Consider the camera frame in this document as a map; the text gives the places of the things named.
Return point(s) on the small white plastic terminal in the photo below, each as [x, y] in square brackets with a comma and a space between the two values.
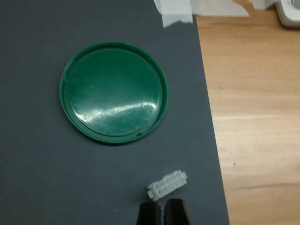
[167, 185]

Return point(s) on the round green lid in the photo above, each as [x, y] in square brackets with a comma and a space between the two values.
[112, 93]

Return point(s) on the dark grey mat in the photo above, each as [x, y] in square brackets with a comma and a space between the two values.
[35, 164]

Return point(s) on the white tape patch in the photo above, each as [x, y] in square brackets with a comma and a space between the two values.
[178, 11]

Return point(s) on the white plastic device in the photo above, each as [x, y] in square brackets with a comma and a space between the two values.
[289, 14]

